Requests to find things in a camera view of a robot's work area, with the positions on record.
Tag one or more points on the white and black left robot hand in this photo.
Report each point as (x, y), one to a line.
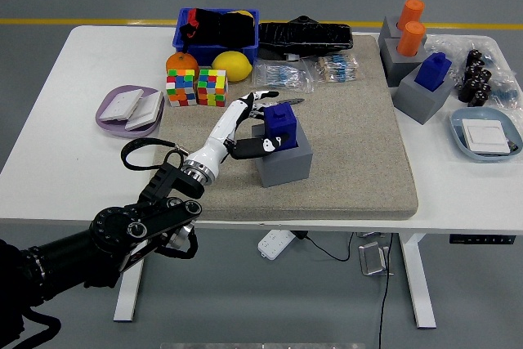
(218, 136)

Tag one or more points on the blue square seal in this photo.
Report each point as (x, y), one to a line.
(284, 120)
(431, 73)

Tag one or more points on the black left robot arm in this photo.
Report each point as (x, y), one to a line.
(122, 226)

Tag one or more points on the grey seal holder block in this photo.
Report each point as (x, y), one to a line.
(418, 104)
(286, 169)
(398, 69)
(388, 32)

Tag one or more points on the orange cylinder seal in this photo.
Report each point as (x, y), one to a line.
(410, 40)
(412, 12)

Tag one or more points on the multicolour puzzle cube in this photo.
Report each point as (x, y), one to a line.
(180, 87)
(212, 87)

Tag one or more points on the yellow lemon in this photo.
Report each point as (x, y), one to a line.
(232, 65)

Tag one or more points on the orange fruit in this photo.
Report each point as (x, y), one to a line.
(181, 63)

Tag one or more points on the blue plastic bin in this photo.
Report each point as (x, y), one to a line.
(200, 51)

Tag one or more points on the clear bag of blue resistors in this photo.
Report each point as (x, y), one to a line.
(286, 77)

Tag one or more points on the black cloth with red trim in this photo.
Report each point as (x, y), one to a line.
(229, 30)

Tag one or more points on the purple oval tray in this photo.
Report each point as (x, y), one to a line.
(107, 97)

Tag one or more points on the white power strip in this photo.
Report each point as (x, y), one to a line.
(274, 244)

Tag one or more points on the yellow item in bin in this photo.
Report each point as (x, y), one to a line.
(243, 12)

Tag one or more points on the grey-brown table mat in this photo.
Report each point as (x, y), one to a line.
(347, 140)

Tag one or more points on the black plug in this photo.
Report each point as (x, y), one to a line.
(302, 235)

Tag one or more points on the black plastic-wrapped long object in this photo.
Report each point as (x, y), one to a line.
(306, 36)

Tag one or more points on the clear bag of brown resistors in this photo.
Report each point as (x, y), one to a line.
(335, 69)

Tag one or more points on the white table leg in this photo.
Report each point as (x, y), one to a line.
(418, 283)
(126, 296)

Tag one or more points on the light blue oval tray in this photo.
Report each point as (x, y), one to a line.
(457, 136)

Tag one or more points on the clear bag of black capacitors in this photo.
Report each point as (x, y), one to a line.
(474, 83)

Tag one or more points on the black table control panel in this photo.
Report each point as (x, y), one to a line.
(482, 239)

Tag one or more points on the clear bag of blue components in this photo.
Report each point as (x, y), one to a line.
(506, 93)

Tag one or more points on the small black connector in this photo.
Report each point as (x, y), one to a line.
(510, 146)

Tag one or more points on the white wall switch plate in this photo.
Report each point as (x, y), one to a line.
(147, 110)
(120, 104)
(486, 136)

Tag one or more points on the flat silver metal bracket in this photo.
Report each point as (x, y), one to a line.
(369, 235)

